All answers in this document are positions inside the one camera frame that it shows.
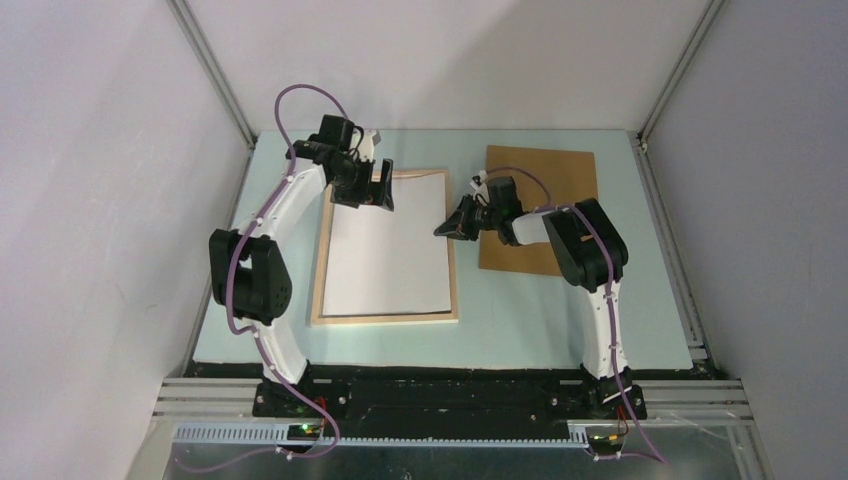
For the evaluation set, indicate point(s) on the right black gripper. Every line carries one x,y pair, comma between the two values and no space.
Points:
453,227

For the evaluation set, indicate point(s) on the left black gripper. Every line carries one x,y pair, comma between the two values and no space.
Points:
370,192

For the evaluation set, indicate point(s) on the printed photo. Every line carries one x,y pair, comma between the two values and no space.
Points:
391,252

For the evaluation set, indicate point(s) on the brown backing board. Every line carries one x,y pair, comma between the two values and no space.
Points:
542,177

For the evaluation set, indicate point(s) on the wooden picture frame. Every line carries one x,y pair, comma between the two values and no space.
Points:
384,318

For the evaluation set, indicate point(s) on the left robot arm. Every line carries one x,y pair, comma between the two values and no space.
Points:
249,275

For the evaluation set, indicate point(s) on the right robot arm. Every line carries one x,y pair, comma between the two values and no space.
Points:
590,255

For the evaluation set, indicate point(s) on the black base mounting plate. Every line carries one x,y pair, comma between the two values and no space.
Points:
448,403

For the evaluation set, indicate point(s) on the left corner aluminium profile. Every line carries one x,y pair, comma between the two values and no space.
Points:
205,55

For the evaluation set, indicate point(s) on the corner aluminium profile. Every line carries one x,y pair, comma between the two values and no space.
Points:
205,55
691,48

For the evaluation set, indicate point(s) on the right corner aluminium profile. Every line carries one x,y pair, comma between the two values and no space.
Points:
691,48

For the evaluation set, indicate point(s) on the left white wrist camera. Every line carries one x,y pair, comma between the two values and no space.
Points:
366,145

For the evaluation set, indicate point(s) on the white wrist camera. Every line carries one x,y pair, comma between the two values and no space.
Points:
366,145
478,182

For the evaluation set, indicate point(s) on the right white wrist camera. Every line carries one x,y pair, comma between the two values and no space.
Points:
478,182

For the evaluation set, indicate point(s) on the grey slotted cable duct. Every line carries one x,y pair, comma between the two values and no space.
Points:
295,434

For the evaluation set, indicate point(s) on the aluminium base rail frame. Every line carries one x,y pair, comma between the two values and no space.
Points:
699,425

